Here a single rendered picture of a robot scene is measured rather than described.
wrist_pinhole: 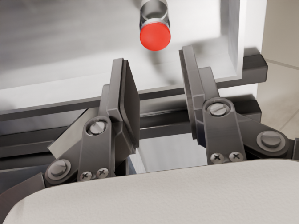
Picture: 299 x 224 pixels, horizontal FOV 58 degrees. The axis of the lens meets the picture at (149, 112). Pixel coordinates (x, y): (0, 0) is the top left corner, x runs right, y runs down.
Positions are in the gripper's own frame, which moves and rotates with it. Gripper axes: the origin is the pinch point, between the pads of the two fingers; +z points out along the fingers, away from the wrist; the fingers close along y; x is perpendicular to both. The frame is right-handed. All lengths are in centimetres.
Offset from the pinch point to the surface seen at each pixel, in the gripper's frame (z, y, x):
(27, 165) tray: 7.7, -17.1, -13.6
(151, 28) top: 6.0, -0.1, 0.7
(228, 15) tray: 10.5, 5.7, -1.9
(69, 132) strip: 7.0, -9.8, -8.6
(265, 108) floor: 98, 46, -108
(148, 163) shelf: 10.8, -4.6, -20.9
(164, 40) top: 6.0, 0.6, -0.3
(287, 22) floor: 98, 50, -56
